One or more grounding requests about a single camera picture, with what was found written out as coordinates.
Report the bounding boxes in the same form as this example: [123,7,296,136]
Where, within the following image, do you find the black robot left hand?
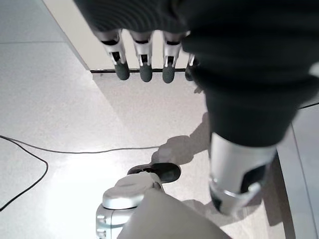
[72,0,319,216]

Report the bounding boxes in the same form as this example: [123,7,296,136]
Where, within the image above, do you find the black floor cable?
[0,135,160,212]

